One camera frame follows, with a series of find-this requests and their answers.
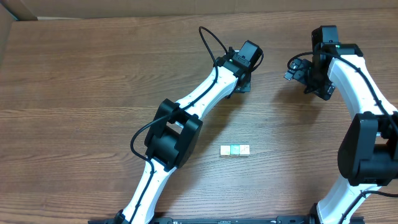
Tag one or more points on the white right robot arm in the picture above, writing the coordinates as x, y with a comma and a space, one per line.
367, 156

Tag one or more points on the yellow block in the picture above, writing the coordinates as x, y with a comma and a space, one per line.
225, 150

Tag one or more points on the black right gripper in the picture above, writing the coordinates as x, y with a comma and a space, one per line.
296, 70

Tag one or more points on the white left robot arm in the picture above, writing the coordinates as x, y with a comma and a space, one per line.
174, 132

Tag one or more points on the green faced block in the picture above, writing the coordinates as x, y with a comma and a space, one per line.
234, 150

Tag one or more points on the wooden block with red drawing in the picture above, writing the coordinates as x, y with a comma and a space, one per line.
244, 150

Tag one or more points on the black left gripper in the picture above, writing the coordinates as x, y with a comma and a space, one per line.
245, 84

